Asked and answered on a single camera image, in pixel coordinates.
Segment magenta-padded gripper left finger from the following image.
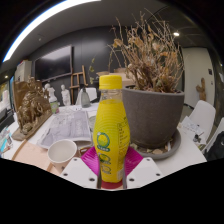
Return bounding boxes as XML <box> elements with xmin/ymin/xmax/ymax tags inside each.
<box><xmin>59</xmin><ymin>145</ymin><xmax>103</xmax><ymax>190</ymax></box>

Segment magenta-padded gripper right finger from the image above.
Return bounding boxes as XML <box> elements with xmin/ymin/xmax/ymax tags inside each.
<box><xmin>122</xmin><ymin>146</ymin><xmax>164</xmax><ymax>190</ymax></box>

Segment yellow drink bottle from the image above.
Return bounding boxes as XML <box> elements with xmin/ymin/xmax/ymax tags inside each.
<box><xmin>92</xmin><ymin>74</ymin><xmax>132</xmax><ymax>184</ymax></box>

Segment grey plant saucer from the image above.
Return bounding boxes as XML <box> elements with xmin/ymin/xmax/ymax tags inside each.
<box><xmin>129</xmin><ymin>127</ymin><xmax>182</xmax><ymax>161</ymax></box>

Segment flat round red coaster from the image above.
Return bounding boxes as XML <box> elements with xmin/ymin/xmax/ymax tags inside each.
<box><xmin>100</xmin><ymin>179</ymin><xmax>125</xmax><ymax>191</ymax></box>

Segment open newspaper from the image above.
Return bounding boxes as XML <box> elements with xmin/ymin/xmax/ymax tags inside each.
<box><xmin>36</xmin><ymin>109</ymin><xmax>93</xmax><ymax>150</ymax></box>

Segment small round grey bowl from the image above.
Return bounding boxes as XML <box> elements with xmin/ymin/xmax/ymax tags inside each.
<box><xmin>87</xmin><ymin>114</ymin><xmax>98</xmax><ymax>132</ymax></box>

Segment beige wooden drawing board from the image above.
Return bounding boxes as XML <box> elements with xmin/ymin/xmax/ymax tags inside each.
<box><xmin>11</xmin><ymin>139</ymin><xmax>63</xmax><ymax>176</ymax></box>

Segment dry plant in grey pot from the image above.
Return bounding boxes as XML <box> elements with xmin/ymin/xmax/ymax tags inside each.
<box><xmin>107</xmin><ymin>10</ymin><xmax>186</xmax><ymax>150</ymax></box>

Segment white papers on chair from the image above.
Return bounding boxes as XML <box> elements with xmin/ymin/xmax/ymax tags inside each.
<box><xmin>177</xmin><ymin>115</ymin><xmax>206</xmax><ymax>145</ymax></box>

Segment dark grey bottle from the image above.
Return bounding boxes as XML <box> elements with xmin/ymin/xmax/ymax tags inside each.
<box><xmin>79</xmin><ymin>86</ymin><xmax>92</xmax><ymax>109</ymax></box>

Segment white green-labelled spray bottle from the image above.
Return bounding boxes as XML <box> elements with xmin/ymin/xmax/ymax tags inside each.
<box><xmin>46</xmin><ymin>86</ymin><xmax>61</xmax><ymax>115</ymax></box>

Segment black backpack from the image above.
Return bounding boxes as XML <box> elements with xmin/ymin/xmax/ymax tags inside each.
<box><xmin>206</xmin><ymin>130</ymin><xmax>224</xmax><ymax>162</ymax></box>

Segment white plaster bust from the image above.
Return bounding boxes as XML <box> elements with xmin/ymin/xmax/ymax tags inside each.
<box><xmin>60</xmin><ymin>83</ymin><xmax>72</xmax><ymax>107</ymax></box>

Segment plain white chair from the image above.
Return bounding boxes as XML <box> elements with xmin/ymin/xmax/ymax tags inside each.
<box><xmin>74</xmin><ymin>86</ymin><xmax>99</xmax><ymax>106</ymax></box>

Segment golden relief sculpture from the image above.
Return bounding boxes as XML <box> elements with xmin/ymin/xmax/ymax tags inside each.
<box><xmin>11</xmin><ymin>76</ymin><xmax>54</xmax><ymax>142</ymax></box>

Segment colourful book stack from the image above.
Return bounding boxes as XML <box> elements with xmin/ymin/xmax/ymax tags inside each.
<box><xmin>0</xmin><ymin>126</ymin><xmax>15</xmax><ymax>155</ymax></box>

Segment white chair with papers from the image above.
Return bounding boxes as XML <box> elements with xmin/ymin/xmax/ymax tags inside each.
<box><xmin>187</xmin><ymin>99</ymin><xmax>217</xmax><ymax>145</ymax></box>

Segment wooden easel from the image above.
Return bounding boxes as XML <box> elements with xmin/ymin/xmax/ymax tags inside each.
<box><xmin>69</xmin><ymin>64</ymin><xmax>89</xmax><ymax>105</ymax></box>

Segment white cabinet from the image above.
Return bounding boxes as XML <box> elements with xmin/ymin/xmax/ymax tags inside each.
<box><xmin>13</xmin><ymin>59</ymin><xmax>34</xmax><ymax>83</ymax></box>

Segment long ceiling strip light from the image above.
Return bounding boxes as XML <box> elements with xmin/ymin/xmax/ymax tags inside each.
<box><xmin>2</xmin><ymin>0</ymin><xmax>102</xmax><ymax>63</ymax></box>

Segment white dotted mug brown handle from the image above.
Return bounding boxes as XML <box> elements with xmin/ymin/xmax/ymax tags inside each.
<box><xmin>46</xmin><ymin>138</ymin><xmax>92</xmax><ymax>174</ymax></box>

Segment wooden figure by wall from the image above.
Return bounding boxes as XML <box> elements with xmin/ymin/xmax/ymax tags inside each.
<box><xmin>195</xmin><ymin>77</ymin><xmax>208</xmax><ymax>102</ymax></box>

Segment black wall screen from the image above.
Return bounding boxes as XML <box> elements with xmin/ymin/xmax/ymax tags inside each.
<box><xmin>33</xmin><ymin>44</ymin><xmax>74</xmax><ymax>82</ymax></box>

